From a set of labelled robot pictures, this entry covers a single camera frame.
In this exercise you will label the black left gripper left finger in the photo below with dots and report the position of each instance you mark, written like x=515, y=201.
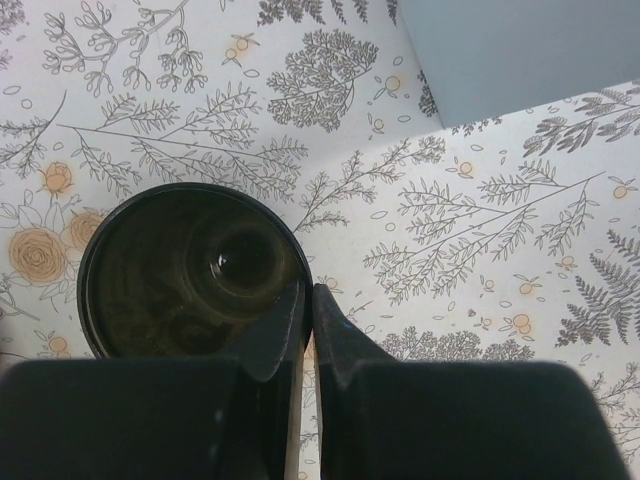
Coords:
x=231, y=415

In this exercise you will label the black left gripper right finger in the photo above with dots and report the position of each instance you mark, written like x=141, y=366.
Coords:
x=382, y=418

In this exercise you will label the dark takeout coffee cup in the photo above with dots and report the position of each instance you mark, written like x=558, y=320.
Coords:
x=183, y=270

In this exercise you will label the light blue paper bag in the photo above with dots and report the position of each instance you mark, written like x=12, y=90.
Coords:
x=488, y=58

